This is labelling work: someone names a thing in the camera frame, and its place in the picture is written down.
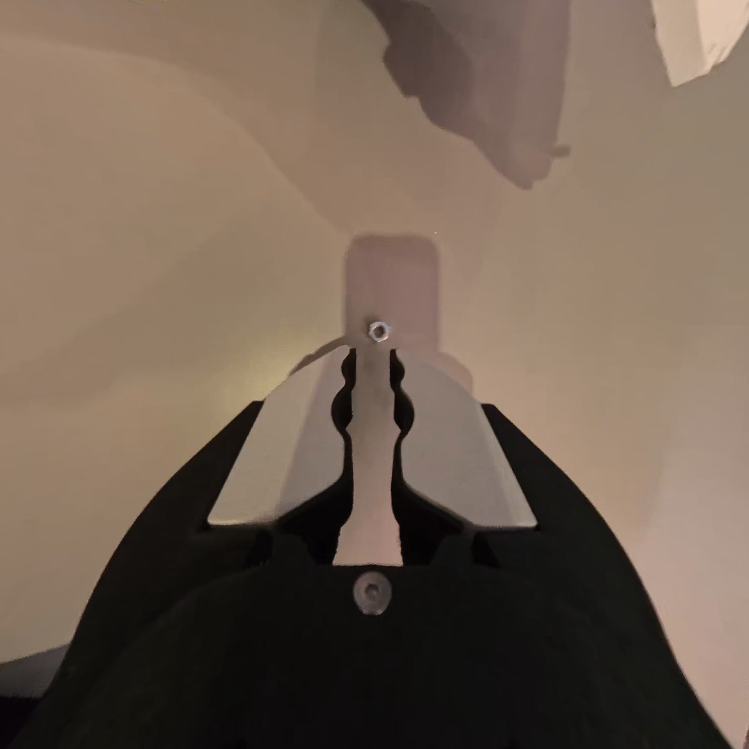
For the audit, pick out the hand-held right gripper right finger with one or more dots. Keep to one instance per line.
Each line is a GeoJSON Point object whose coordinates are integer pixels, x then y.
{"type": "Point", "coordinates": [462, 462]}

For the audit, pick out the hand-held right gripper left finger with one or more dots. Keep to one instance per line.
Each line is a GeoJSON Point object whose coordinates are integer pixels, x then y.
{"type": "Point", "coordinates": [263, 462]}

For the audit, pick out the steel hex nut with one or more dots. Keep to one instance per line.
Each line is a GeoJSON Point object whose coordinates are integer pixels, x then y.
{"type": "Point", "coordinates": [377, 332]}

